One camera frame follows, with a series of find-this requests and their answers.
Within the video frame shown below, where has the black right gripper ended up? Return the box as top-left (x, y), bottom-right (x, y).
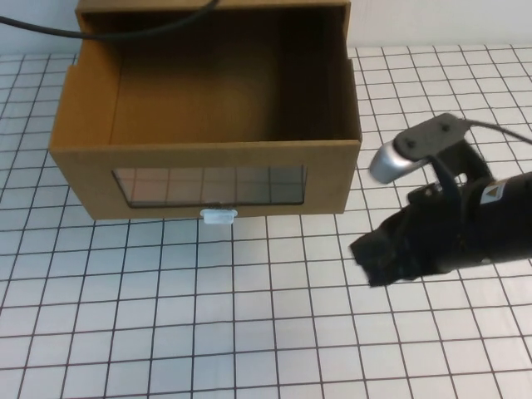
top-left (351, 142), bottom-right (492, 288)

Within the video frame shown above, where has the cardboard drawer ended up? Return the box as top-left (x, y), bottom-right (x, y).
top-left (48, 12), bottom-right (363, 222)

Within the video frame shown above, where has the cardboard shoe box upper shell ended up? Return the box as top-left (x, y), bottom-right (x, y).
top-left (76, 0), bottom-right (354, 64)

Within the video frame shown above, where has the white grid-pattern tablecloth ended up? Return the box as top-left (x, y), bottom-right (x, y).
top-left (0, 43), bottom-right (532, 399)

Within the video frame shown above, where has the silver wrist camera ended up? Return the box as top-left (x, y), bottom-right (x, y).
top-left (368, 140), bottom-right (430, 185)

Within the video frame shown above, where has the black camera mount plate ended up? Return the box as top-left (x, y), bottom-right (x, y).
top-left (392, 112), bottom-right (470, 162)

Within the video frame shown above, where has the thin black camera cable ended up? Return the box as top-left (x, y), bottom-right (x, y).
top-left (459, 118), bottom-right (532, 146)

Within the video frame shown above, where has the white plastic drawer handle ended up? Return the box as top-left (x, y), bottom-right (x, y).
top-left (199, 207), bottom-right (240, 226)

